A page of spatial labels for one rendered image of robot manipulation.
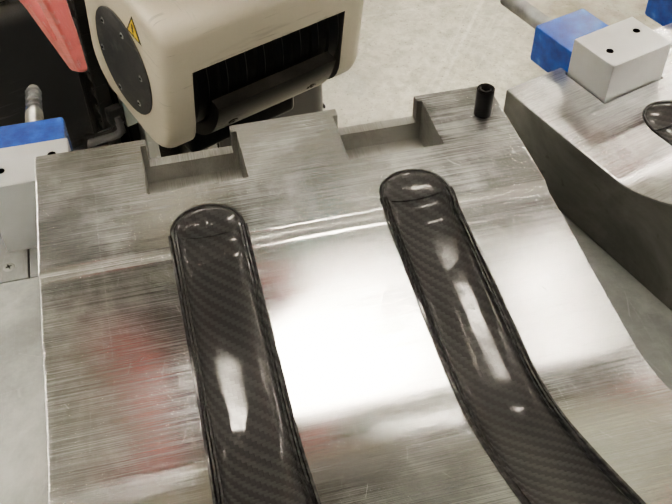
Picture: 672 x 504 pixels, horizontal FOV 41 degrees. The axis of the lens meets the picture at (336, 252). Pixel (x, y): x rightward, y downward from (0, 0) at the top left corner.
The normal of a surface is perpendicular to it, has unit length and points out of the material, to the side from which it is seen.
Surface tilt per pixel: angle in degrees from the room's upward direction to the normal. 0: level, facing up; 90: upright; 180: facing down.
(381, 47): 0
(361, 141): 90
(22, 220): 90
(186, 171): 90
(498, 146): 0
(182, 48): 98
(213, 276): 1
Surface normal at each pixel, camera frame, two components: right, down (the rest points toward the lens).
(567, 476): -0.23, -0.91
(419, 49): 0.00, -0.68
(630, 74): 0.52, 0.63
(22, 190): 0.25, 0.71
